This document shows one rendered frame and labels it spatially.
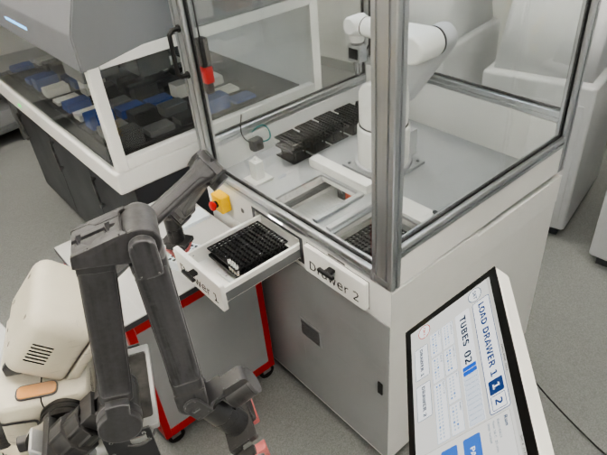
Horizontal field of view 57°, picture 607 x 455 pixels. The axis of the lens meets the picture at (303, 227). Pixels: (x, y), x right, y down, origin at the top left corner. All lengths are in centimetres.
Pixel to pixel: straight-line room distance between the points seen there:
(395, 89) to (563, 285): 212
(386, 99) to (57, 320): 84
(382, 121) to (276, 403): 157
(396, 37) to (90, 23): 137
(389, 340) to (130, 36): 152
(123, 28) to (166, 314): 161
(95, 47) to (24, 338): 143
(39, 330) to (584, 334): 247
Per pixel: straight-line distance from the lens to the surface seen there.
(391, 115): 135
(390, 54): 131
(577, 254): 348
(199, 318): 216
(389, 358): 188
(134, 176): 258
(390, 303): 169
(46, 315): 114
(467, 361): 129
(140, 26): 242
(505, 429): 114
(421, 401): 135
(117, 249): 84
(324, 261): 181
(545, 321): 302
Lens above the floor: 208
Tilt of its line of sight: 36 degrees down
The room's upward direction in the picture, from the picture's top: 5 degrees counter-clockwise
